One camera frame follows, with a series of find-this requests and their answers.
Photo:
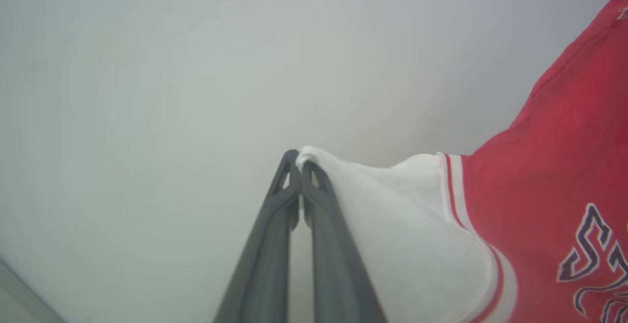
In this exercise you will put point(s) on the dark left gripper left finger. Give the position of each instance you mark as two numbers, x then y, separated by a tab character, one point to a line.
267	254

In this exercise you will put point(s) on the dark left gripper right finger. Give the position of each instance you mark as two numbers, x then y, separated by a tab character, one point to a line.
333	264

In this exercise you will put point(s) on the red white printed garment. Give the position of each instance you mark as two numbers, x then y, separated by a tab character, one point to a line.
539	190

